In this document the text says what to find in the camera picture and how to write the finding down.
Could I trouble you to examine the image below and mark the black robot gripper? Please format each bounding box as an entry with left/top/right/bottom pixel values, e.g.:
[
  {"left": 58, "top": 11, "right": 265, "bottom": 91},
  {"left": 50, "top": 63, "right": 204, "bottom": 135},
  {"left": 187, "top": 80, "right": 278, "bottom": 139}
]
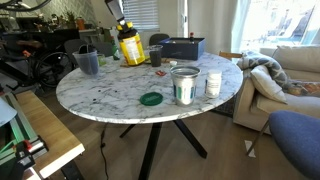
[{"left": 104, "top": 0, "right": 124, "bottom": 22}]

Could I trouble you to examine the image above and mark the yellow and brown bottle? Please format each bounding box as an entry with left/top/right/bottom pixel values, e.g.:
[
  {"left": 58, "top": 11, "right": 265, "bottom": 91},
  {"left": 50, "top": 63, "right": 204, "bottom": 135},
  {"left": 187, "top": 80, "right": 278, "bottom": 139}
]
[{"left": 117, "top": 22, "right": 145, "bottom": 66}]

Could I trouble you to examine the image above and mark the green glass bottle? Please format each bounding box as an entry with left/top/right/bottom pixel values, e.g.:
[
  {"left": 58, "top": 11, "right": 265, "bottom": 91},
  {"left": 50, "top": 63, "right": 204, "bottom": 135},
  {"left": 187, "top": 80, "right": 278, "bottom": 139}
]
[{"left": 111, "top": 40, "right": 120, "bottom": 60}]

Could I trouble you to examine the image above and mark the small white pill bottle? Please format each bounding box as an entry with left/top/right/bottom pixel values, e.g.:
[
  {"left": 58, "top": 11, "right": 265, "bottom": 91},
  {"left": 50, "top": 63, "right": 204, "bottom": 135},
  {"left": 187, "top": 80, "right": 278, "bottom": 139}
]
[{"left": 205, "top": 69, "right": 222, "bottom": 98}]

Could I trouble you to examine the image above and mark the dark blue chair far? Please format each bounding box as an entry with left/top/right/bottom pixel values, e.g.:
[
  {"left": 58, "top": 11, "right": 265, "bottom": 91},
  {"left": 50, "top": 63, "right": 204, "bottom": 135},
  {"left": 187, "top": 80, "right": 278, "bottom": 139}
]
[{"left": 149, "top": 33, "right": 169, "bottom": 45}]

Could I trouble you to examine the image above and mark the navy blue box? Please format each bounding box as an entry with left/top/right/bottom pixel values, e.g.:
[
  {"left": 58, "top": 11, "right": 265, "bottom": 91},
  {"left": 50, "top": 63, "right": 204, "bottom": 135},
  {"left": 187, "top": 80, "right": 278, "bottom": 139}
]
[{"left": 159, "top": 37, "right": 206, "bottom": 60}]

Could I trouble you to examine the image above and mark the small red item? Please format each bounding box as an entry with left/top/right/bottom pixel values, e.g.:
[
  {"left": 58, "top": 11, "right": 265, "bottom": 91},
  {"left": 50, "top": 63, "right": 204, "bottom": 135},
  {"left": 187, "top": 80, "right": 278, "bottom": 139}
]
[{"left": 155, "top": 70, "right": 167, "bottom": 76}]

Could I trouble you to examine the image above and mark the green round lid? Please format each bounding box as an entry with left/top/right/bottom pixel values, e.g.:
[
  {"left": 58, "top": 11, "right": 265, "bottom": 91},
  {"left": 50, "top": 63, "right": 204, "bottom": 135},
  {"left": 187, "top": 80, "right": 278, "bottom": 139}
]
[{"left": 140, "top": 92, "right": 163, "bottom": 106}]

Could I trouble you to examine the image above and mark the metal can blue label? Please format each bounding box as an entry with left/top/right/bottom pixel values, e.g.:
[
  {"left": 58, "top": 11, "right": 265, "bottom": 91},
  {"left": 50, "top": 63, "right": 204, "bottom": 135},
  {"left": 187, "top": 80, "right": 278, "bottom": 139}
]
[{"left": 170, "top": 65, "right": 201, "bottom": 106}]

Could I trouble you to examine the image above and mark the beige curtain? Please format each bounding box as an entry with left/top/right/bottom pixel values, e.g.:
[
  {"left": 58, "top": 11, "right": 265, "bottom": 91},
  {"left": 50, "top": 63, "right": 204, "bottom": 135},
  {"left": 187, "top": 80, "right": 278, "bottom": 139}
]
[{"left": 207, "top": 0, "right": 251, "bottom": 54}]

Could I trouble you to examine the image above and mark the patterned grey pillow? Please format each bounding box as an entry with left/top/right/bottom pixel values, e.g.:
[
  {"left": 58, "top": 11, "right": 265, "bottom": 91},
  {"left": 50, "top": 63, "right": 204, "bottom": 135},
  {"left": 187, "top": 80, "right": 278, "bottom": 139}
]
[{"left": 237, "top": 50, "right": 293, "bottom": 91}]

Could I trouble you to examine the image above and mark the wooden workbench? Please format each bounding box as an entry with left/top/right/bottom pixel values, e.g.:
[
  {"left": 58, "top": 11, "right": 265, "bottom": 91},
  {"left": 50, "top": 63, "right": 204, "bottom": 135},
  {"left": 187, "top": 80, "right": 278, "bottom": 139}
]
[{"left": 0, "top": 91, "right": 85, "bottom": 180}]

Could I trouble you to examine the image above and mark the black table base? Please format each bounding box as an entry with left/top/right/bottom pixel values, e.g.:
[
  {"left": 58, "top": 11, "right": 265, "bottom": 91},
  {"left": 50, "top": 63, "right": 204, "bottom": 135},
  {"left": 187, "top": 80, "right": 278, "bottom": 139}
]
[{"left": 119, "top": 119, "right": 210, "bottom": 180}]

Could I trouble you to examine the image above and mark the cream sofa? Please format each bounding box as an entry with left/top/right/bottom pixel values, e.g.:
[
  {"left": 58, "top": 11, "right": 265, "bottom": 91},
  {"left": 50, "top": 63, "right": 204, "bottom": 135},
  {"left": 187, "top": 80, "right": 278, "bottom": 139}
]
[{"left": 233, "top": 45, "right": 320, "bottom": 131}]

